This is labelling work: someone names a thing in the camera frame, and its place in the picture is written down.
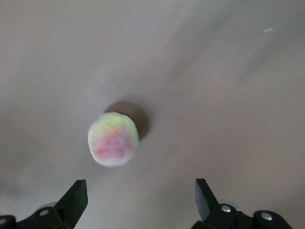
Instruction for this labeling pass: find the green pink peach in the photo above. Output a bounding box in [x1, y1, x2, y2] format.
[87, 112, 140, 167]

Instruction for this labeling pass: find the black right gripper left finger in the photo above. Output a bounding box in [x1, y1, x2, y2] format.
[0, 179, 89, 229]

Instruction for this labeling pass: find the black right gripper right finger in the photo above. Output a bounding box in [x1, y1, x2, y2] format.
[192, 178, 294, 229]

